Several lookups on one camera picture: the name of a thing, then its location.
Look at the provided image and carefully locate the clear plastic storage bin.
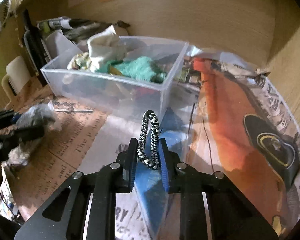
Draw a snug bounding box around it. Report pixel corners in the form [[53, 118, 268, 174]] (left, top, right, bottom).
[[41, 36, 189, 122]]

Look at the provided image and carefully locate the floral fabric scrunchie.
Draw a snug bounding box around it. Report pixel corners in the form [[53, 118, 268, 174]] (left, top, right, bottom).
[[67, 52, 92, 70]]

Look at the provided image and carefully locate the grey glittery pouch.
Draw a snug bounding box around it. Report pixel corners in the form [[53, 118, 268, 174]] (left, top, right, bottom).
[[8, 101, 62, 166]]

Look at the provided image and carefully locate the white sock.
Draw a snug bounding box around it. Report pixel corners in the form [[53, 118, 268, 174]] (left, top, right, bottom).
[[87, 25, 127, 73]]

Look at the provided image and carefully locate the red fabric pouch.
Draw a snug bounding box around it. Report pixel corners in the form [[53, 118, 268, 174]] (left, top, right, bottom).
[[121, 86, 160, 102]]

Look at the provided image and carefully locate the vintage newspaper print mat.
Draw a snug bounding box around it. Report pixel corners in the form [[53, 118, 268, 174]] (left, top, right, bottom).
[[7, 57, 300, 239]]

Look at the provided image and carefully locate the rolled magazine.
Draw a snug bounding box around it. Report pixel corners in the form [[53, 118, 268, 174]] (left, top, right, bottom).
[[37, 17, 93, 32]]

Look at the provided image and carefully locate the green knitted pouch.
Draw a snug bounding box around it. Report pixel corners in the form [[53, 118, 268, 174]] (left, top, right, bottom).
[[96, 56, 167, 84]]

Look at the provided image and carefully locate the black white braided hair tie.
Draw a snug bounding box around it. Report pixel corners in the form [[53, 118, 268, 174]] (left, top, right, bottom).
[[136, 109, 161, 170]]

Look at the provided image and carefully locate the white paper sheet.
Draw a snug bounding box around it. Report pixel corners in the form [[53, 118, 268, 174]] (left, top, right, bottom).
[[45, 30, 82, 59]]

